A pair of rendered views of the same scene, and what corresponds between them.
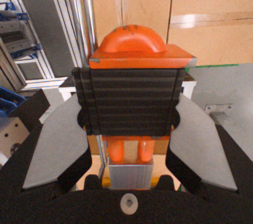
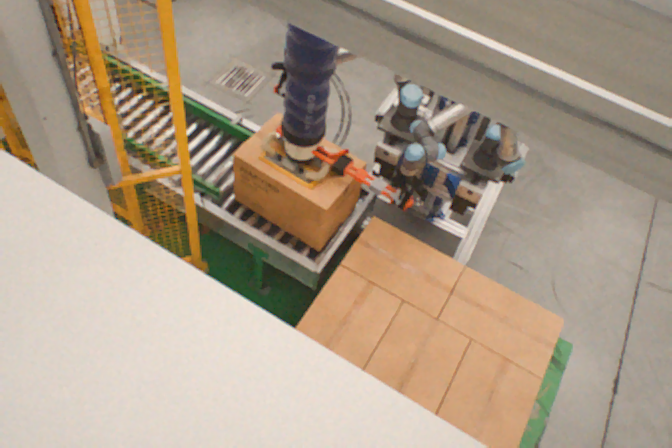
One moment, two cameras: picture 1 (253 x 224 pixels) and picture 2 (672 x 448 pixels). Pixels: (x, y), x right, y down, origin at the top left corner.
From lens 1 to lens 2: 2.84 m
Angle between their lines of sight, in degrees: 37
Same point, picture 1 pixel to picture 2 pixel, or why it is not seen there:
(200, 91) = not seen: hidden behind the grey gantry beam
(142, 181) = (376, 185)
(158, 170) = (323, 189)
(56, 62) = (384, 208)
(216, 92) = not seen: hidden behind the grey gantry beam
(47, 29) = (411, 225)
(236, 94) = not seen: hidden behind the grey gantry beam
